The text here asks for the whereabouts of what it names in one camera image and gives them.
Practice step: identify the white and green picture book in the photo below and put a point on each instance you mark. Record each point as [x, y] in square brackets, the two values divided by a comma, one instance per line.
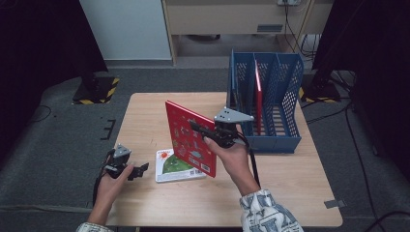
[172, 167]

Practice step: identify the white cabinet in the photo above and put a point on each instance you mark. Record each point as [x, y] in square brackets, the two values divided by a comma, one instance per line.
[129, 29]

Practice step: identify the person's right hand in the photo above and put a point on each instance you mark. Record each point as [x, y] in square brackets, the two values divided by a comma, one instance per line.
[237, 161]

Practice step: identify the blue plastic file rack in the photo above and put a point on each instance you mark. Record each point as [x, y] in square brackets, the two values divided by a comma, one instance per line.
[277, 143]

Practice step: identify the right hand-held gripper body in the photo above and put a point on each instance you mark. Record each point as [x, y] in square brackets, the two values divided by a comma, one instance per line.
[227, 135]

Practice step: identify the beige wooden desk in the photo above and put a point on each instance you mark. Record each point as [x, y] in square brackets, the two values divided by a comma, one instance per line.
[222, 16]

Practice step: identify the black yellow striped stand base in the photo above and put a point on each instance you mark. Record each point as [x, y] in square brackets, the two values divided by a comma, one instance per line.
[96, 92]
[322, 92]

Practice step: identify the white power strip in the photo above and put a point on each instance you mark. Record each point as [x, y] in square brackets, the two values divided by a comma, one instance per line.
[288, 2]

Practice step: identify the person's left hand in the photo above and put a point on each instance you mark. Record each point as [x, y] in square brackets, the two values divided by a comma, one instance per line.
[108, 190]

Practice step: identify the red picture book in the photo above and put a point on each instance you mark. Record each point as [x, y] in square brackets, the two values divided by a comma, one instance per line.
[188, 145]
[258, 106]

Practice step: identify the grey tape piece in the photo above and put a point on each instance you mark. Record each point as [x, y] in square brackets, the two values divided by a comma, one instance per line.
[334, 204]

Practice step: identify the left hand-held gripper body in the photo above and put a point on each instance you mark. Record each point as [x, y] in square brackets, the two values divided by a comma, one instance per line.
[117, 164]

